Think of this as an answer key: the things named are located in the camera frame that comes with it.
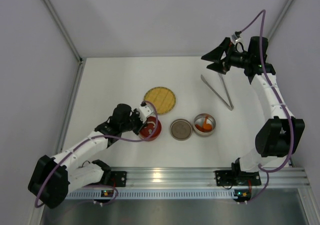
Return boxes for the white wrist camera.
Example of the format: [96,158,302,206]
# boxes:
[230,31,243,44]
[137,104,156,123]

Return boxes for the beige-banded metal tin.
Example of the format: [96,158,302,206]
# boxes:
[192,113,216,137]

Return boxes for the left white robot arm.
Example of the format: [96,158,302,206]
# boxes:
[27,101,157,209]

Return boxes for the aluminium frame post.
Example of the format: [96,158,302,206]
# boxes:
[41,0,83,65]
[263,0,296,49]

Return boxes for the orange carrot food piece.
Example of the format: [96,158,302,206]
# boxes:
[202,115,213,132]

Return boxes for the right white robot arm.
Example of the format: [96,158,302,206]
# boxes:
[201,35,305,186]

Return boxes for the left aluminium frame post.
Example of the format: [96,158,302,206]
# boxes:
[41,0,83,65]

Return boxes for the metal tongs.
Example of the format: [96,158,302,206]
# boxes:
[200,73,234,111]

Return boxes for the brown round lid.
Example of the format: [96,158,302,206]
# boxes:
[169,118,193,141]

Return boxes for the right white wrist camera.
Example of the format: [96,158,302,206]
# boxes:
[230,31,243,44]

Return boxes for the slotted cable duct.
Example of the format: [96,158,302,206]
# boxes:
[66,188,237,200]

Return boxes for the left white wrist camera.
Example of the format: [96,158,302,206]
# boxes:
[137,104,156,123]

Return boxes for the right aluminium frame post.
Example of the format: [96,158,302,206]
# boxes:
[263,0,296,49]

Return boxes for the orange fried food piece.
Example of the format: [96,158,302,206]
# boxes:
[195,124,204,132]

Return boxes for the right black base bracket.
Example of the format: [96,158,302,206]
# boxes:
[214,170,262,187]

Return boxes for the woven bamboo plate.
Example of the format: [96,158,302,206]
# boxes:
[143,86,177,115]

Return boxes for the aluminium mounting rail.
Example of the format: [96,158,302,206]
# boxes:
[67,166,310,189]

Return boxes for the black base bracket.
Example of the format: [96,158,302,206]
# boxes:
[98,171,127,188]
[214,170,262,187]

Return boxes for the red round lid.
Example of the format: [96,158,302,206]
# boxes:
[138,116,162,142]

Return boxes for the left black base bracket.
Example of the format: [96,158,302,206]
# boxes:
[98,171,127,188]

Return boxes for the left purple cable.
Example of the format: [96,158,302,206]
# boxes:
[34,100,159,209]

